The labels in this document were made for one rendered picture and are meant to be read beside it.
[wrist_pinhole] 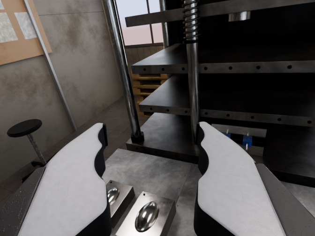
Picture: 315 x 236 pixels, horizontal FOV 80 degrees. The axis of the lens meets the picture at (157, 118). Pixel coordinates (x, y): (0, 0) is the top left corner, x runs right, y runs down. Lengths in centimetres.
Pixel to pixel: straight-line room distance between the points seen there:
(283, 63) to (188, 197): 70
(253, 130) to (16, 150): 275
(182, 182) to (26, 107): 248
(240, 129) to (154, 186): 53
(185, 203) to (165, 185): 14
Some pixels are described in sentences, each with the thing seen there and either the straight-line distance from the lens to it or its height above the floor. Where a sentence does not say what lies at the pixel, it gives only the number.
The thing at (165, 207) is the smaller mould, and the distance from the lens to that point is 81.
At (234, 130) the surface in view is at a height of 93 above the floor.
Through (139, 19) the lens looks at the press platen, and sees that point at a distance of 111.
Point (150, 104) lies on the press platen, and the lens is 120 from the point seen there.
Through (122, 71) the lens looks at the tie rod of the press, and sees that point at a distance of 112.
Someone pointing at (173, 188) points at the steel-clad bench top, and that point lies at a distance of 95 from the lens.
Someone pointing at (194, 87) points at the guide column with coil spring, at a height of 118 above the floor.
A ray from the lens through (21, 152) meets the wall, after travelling 311.
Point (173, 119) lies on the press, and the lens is 151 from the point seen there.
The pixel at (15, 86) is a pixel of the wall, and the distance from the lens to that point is 298.
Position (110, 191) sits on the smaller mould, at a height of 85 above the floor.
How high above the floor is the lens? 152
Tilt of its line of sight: 28 degrees down
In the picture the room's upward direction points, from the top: 9 degrees counter-clockwise
